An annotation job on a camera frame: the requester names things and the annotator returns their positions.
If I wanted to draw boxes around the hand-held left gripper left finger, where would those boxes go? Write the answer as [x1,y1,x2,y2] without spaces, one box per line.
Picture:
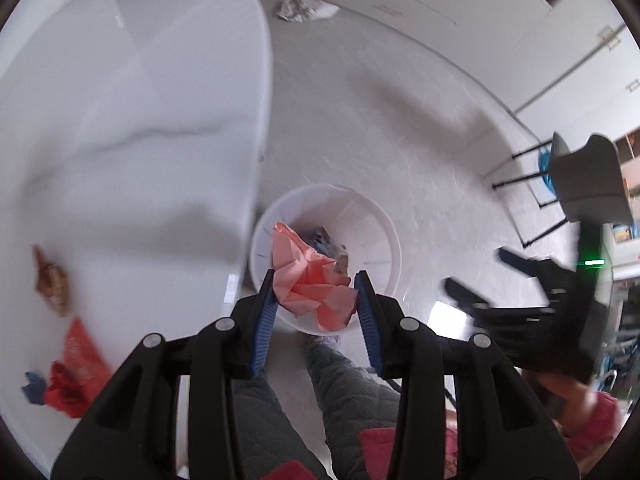
[50,269,278,480]

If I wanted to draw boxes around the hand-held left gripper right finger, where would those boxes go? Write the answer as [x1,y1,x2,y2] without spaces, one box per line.
[353,270,583,480]

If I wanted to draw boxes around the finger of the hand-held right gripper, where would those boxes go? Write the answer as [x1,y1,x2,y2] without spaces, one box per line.
[496,246,551,281]
[444,277,493,315]

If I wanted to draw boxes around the pink paper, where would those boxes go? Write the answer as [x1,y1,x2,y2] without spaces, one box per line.
[271,222,357,331]

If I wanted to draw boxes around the white plastic bin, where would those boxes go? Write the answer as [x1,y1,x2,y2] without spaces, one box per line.
[248,184,402,336]

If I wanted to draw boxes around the person's right hand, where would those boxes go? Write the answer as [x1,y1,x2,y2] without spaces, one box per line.
[537,370,601,433]

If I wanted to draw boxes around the lavender slipper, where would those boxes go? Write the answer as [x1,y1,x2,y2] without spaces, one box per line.
[310,332,343,351]

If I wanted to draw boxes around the grey quilted pants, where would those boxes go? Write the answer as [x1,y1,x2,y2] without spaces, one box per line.
[232,342,401,480]

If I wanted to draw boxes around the grey chair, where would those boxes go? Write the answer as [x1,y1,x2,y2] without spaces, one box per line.
[490,132,636,251]

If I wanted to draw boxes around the pink garment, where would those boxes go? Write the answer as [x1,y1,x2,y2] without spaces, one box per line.
[360,425,458,480]

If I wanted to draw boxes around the wooden shelf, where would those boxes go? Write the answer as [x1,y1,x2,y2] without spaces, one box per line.
[612,132,640,261]

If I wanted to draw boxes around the red snack packet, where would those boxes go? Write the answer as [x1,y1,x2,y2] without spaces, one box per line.
[62,316,113,406]

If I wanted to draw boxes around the gold patterned wrapper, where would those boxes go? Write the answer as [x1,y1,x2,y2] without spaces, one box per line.
[44,266,73,317]

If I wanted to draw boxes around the red crumpled paper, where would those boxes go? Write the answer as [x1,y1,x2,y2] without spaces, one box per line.
[44,361,86,418]

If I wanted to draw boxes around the brown snack wrapper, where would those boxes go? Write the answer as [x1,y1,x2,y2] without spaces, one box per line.
[32,245,58,291]

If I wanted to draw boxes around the blue crumpled paper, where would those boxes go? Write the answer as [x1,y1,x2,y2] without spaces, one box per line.
[21,371,48,406]

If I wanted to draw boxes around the crumpled white plastic bag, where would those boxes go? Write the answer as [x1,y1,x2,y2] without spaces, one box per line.
[272,0,341,23]

